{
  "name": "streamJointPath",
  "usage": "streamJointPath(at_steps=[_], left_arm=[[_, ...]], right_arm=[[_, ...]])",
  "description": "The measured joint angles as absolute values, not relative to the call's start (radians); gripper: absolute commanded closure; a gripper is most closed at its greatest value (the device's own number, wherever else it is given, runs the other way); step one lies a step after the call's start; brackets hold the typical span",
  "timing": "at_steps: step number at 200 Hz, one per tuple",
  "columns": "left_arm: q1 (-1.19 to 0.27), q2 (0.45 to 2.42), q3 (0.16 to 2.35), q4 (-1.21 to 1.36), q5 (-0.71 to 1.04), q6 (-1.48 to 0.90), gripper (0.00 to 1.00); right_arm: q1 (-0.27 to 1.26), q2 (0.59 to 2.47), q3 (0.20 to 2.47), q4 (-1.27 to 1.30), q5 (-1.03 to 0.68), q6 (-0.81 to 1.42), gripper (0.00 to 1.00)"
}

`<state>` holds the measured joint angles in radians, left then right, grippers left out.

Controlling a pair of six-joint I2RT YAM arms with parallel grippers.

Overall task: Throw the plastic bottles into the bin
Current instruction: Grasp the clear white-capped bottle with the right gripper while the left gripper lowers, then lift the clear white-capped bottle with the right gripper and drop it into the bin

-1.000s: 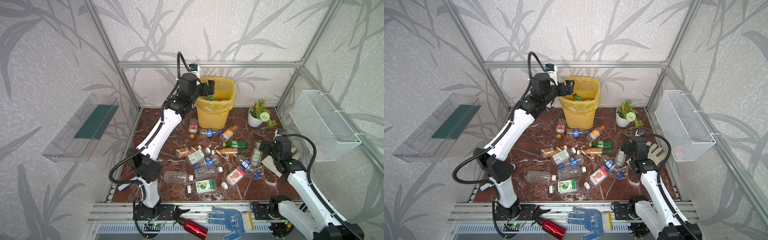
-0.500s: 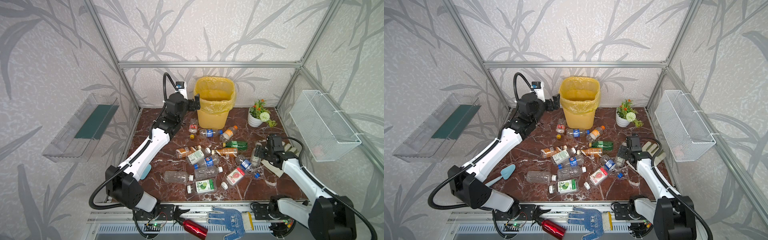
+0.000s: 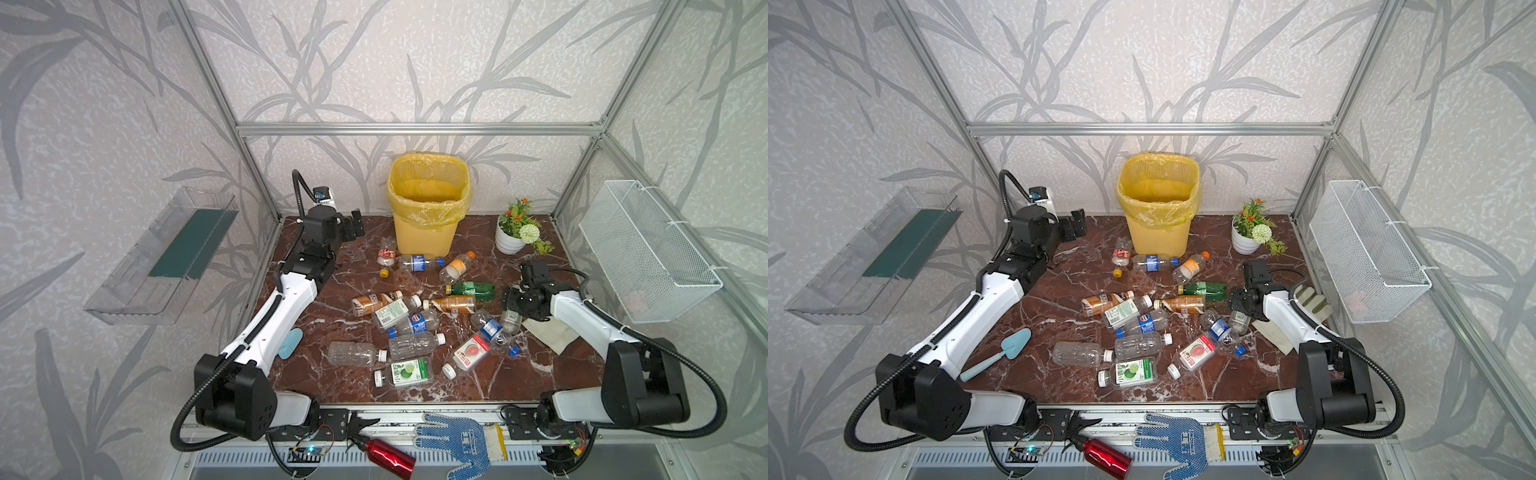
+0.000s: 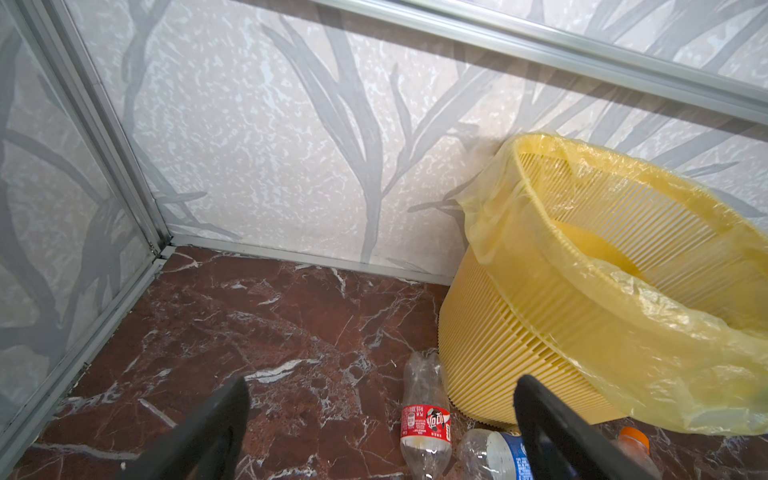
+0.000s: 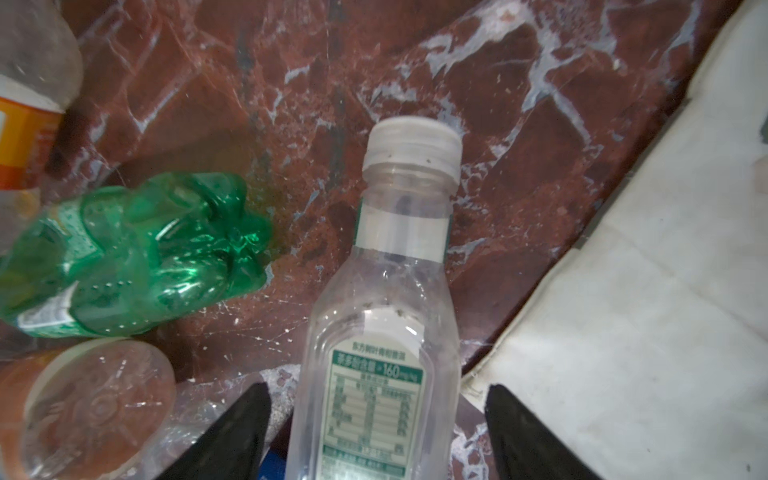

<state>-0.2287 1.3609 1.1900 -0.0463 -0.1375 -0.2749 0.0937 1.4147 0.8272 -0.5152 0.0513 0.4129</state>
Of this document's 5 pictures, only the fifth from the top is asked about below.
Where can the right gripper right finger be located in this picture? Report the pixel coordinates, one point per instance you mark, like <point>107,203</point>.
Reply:
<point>523,447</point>

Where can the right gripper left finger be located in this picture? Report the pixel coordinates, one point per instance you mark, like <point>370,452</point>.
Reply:
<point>232,447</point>

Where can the blue label bottle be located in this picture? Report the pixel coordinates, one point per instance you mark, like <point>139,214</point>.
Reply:
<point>273,466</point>

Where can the amber tea bottle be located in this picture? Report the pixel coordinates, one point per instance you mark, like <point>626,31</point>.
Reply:
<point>86,412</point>

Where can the green white label bottle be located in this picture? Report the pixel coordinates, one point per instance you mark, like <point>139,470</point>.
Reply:
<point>379,384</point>

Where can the green bottle yellow cap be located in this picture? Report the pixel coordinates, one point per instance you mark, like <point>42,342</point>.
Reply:
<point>120,261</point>

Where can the orange cap clear bottle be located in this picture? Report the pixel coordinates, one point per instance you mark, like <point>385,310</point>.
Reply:
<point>41,76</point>

